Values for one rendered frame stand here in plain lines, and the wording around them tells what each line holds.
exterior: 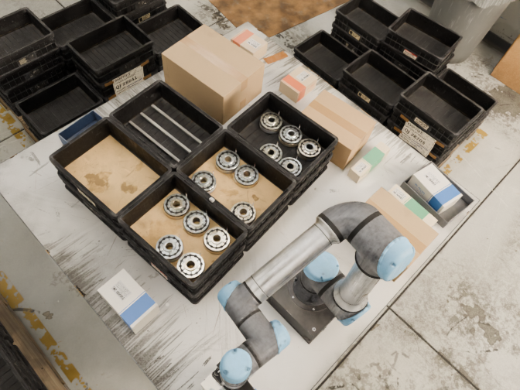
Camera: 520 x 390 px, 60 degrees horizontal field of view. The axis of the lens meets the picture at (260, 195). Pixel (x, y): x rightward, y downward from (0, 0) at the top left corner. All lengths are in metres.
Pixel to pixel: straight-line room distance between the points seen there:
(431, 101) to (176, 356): 2.06
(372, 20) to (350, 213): 2.49
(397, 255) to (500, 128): 2.71
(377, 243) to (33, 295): 2.02
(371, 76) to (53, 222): 2.10
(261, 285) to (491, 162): 2.59
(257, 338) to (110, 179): 1.04
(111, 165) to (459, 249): 2.10
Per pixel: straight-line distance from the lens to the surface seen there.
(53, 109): 3.03
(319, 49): 3.38
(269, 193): 1.90
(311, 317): 1.74
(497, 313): 3.01
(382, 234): 1.19
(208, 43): 2.35
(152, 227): 1.83
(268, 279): 1.20
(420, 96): 2.96
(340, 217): 1.20
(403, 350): 2.70
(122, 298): 1.78
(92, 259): 1.96
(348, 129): 2.13
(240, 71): 2.22
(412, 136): 2.87
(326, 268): 1.57
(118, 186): 1.94
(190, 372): 1.78
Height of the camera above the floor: 2.46
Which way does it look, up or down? 59 degrees down
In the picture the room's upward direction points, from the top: 10 degrees clockwise
